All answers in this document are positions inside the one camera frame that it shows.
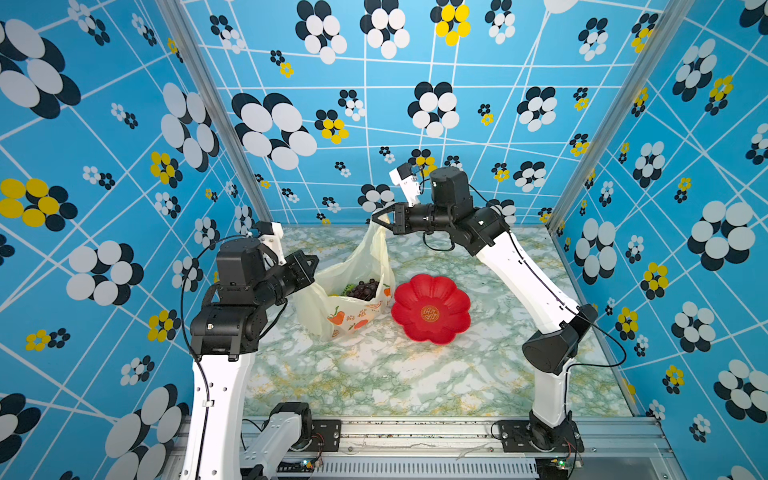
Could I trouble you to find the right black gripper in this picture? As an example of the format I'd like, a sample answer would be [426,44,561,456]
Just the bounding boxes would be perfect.
[374,202,457,238]

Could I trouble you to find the yellowish plastic bag orange print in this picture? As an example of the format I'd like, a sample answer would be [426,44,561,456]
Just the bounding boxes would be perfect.
[291,223,396,340]

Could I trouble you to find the dark purple grapes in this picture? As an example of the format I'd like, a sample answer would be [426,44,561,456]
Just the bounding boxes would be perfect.
[344,279,380,301]

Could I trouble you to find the red flower-shaped plate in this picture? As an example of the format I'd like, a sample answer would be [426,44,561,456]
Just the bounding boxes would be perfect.
[391,274,471,345]

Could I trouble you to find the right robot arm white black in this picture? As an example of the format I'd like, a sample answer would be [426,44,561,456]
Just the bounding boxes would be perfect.
[371,163,618,454]

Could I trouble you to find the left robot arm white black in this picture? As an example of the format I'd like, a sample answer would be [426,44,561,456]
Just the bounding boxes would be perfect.
[181,236,319,479]

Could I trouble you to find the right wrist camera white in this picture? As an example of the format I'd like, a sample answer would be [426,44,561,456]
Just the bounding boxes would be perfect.
[389,162,423,207]

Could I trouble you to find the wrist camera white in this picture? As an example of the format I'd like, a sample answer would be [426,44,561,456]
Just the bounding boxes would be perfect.
[389,162,423,207]
[255,221,286,265]

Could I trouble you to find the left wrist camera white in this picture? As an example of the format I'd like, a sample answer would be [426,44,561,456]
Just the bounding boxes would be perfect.
[255,221,286,265]

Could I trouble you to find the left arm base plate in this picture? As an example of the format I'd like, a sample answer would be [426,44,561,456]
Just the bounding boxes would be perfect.
[300,419,342,453]

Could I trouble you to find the left corner aluminium post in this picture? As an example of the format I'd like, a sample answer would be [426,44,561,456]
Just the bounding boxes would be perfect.
[157,0,273,221]

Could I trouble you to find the corner aluminium post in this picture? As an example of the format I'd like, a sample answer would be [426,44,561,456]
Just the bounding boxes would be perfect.
[157,0,273,221]
[547,0,695,236]

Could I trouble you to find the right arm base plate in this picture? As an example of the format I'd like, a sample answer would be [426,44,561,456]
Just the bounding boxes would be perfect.
[490,420,584,455]

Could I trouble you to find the aluminium front rail frame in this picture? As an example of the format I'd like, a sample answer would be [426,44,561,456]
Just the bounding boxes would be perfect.
[158,415,685,480]

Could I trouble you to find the right corner aluminium post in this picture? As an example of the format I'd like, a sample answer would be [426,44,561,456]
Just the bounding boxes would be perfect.
[547,0,695,236]

